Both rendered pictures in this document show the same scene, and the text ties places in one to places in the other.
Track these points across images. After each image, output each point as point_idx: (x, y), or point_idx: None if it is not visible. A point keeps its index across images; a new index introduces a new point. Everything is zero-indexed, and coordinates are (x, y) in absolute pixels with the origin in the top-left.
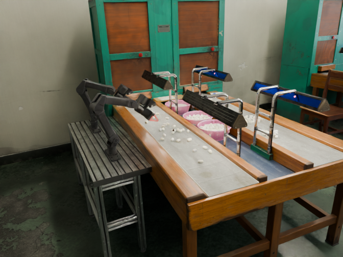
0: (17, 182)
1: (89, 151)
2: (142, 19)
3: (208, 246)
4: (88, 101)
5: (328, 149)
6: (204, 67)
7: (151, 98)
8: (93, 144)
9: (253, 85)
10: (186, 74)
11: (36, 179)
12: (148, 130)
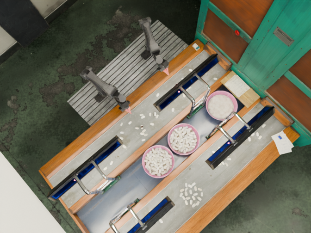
0: (147, 8)
1: (106, 73)
2: (262, 3)
3: None
4: (145, 35)
5: None
6: (245, 125)
7: (231, 68)
8: (120, 68)
9: (167, 199)
10: (280, 93)
11: (156, 17)
12: (140, 104)
